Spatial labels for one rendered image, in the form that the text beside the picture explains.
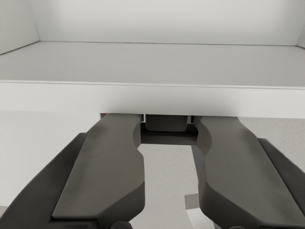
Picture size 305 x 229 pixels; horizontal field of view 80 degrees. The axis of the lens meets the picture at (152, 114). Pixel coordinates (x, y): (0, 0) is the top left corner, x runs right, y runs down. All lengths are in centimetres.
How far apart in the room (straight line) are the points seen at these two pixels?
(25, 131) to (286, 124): 141
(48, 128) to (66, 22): 22
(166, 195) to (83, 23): 171
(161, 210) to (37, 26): 193
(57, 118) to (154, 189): 147
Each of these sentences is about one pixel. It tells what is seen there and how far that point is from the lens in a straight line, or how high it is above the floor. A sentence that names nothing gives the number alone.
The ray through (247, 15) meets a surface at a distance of 19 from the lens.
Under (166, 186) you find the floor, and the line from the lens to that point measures 171.
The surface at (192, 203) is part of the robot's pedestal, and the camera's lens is 50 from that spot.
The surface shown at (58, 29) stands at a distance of 20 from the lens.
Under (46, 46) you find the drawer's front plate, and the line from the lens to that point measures 18.
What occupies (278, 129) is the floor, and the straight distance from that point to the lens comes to 149.
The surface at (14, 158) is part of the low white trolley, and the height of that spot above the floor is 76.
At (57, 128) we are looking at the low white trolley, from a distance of 36.
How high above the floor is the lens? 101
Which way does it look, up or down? 58 degrees down
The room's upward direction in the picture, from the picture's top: 176 degrees counter-clockwise
